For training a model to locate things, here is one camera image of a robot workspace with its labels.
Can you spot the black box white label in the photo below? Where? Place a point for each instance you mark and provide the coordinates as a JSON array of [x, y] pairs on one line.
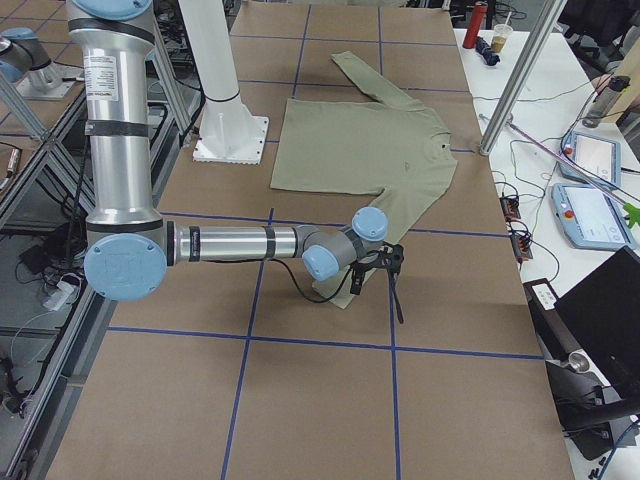
[[541, 299]]

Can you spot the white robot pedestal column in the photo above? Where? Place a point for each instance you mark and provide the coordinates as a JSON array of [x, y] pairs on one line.
[[228, 132]]

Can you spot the far teach pendant tablet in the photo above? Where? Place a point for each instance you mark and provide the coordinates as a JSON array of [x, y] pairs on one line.
[[591, 154]]

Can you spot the black laptop computer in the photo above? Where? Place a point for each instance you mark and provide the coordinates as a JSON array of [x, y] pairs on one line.
[[602, 314]]

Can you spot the iced coffee plastic cup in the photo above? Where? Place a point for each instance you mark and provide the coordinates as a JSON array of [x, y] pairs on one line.
[[501, 33]]

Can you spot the aluminium frame post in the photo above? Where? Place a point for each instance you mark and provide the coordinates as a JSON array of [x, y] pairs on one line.
[[529, 55]]

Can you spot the sage green long-sleeve shirt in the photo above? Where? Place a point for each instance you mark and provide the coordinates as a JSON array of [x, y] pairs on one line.
[[392, 147]]

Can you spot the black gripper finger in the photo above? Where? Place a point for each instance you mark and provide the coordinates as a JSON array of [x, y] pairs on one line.
[[396, 303]]

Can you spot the teach pendant tablet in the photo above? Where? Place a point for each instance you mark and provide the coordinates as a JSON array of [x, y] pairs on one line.
[[589, 219], [591, 154]]

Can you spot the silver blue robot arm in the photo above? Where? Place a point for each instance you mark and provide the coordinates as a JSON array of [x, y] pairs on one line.
[[130, 244], [26, 64]]

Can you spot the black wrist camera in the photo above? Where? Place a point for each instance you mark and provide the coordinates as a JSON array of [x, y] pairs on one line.
[[358, 275]]

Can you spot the red water bottle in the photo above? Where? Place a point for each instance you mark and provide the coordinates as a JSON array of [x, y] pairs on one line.
[[479, 12]]

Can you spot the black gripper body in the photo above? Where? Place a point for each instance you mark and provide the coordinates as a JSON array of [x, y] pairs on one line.
[[358, 274]]

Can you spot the near teach pendant tablet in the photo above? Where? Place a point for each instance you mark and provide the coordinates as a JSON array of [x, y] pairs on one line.
[[589, 219]]

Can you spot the dark blue folded umbrella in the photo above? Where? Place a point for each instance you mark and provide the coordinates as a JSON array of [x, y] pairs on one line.
[[490, 57]]

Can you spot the orange black connector board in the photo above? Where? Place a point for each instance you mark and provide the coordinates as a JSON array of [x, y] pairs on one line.
[[519, 234]]

